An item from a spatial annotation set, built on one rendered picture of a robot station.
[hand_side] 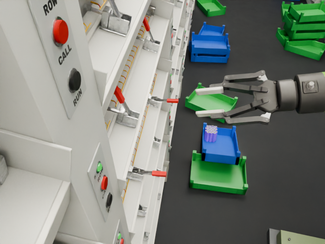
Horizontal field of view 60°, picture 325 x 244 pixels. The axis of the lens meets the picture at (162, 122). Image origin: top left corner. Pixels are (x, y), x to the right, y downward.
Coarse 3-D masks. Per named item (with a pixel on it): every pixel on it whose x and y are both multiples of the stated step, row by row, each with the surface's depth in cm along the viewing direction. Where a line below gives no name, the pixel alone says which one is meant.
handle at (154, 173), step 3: (138, 171) 69; (141, 171) 70; (144, 171) 70; (147, 171) 70; (150, 171) 69; (153, 171) 69; (156, 171) 69; (159, 171) 69; (162, 171) 69; (165, 171) 69; (144, 174) 69; (147, 174) 69; (150, 174) 69; (153, 174) 69; (156, 174) 68; (159, 174) 68; (162, 174) 68; (165, 174) 68
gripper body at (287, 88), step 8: (280, 80) 66; (288, 80) 65; (272, 88) 67; (280, 88) 64; (288, 88) 64; (256, 96) 68; (264, 96) 68; (272, 96) 67; (280, 96) 64; (288, 96) 64; (264, 104) 67; (272, 104) 67; (280, 104) 65; (288, 104) 64; (272, 112) 67
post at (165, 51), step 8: (168, 0) 83; (168, 24) 88; (168, 32) 90; (168, 40) 92; (168, 48) 95; (160, 56) 97; (168, 56) 97; (168, 80) 105; (168, 88) 108; (168, 96) 112; (168, 112) 120; (168, 160) 154; (168, 168) 162
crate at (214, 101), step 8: (200, 88) 205; (192, 96) 203; (200, 96) 205; (208, 96) 205; (216, 96) 203; (224, 96) 198; (192, 104) 192; (200, 104) 199; (208, 104) 199; (216, 104) 199; (224, 104) 199; (232, 104) 199; (224, 120) 185
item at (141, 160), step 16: (160, 64) 99; (160, 80) 97; (160, 96) 92; (144, 112) 86; (144, 128) 82; (144, 144) 78; (144, 160) 75; (144, 176) 72; (128, 192) 68; (128, 208) 65; (128, 224) 63
